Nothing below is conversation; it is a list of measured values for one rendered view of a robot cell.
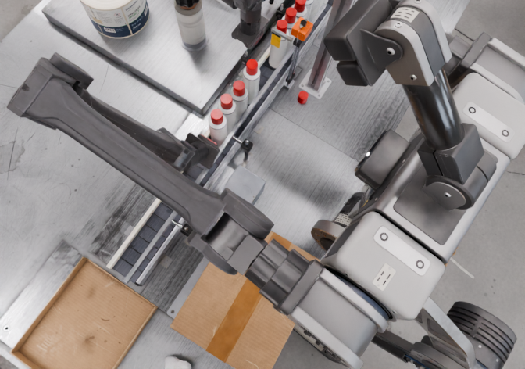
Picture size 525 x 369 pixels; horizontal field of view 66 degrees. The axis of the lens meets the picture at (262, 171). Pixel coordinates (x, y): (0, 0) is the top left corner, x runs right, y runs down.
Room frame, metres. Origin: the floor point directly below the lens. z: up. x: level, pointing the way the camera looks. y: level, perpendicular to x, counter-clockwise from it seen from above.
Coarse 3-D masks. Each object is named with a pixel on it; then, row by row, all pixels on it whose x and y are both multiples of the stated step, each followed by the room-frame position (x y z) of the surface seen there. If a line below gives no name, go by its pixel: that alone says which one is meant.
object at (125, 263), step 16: (320, 16) 0.99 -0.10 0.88; (288, 64) 0.77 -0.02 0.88; (240, 128) 0.51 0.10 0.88; (192, 176) 0.32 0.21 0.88; (208, 176) 0.33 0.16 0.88; (160, 208) 0.21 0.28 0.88; (160, 224) 0.16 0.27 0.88; (144, 240) 0.10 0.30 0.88; (160, 240) 0.11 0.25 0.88; (128, 256) 0.05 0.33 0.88; (128, 272) 0.01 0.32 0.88
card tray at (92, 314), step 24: (96, 264) 0.01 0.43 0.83; (72, 288) -0.07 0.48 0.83; (96, 288) -0.05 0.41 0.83; (120, 288) -0.04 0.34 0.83; (48, 312) -0.14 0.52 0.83; (72, 312) -0.13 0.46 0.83; (96, 312) -0.12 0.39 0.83; (120, 312) -0.10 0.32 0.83; (144, 312) -0.09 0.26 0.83; (24, 336) -0.21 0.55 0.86; (48, 336) -0.20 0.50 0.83; (72, 336) -0.19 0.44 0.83; (96, 336) -0.18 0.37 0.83; (120, 336) -0.17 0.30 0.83; (24, 360) -0.27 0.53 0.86; (48, 360) -0.26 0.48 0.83; (72, 360) -0.25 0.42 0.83; (96, 360) -0.24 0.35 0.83; (120, 360) -0.22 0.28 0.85
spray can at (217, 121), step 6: (210, 114) 0.45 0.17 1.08; (216, 114) 0.45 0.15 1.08; (222, 114) 0.45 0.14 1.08; (210, 120) 0.44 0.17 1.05; (216, 120) 0.43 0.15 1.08; (222, 120) 0.44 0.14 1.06; (210, 126) 0.43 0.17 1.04; (216, 126) 0.43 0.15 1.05; (222, 126) 0.44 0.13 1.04; (210, 132) 0.43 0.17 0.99; (216, 132) 0.42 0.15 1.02; (222, 132) 0.43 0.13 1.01; (216, 138) 0.42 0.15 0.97; (222, 138) 0.43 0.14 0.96
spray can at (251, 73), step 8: (248, 64) 0.62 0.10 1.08; (256, 64) 0.62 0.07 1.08; (248, 72) 0.61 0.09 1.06; (256, 72) 0.61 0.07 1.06; (248, 80) 0.60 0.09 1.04; (256, 80) 0.60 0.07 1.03; (248, 88) 0.60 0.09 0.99; (256, 88) 0.61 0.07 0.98; (248, 96) 0.60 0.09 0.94; (248, 104) 0.60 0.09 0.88
